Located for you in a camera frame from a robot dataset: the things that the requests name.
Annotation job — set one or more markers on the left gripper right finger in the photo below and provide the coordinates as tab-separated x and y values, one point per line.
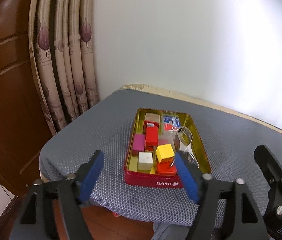
242	218

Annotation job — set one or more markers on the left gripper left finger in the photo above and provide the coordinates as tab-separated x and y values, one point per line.
36	218

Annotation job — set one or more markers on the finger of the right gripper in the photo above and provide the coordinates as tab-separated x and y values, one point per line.
272	171

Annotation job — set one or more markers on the yellow red striped cube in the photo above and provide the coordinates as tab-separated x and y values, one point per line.
165	153

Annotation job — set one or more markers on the white chevron patterned cube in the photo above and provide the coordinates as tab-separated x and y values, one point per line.
145	161

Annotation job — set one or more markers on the red toffee tin box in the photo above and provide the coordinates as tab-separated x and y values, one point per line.
150	178

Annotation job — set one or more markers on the red wooden block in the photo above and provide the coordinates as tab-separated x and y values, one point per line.
151	136

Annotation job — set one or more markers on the pink wooden block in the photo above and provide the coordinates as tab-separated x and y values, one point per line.
138	144

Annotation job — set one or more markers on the brown wooden door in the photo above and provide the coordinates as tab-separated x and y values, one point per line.
23	128

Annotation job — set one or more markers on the grey honeycomb mesh mat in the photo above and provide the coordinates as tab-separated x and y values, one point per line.
229	141

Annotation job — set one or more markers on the blue red card pack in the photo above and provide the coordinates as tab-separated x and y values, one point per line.
170	123

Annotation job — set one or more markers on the beige leaf print curtain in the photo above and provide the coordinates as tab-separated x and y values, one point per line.
62	59

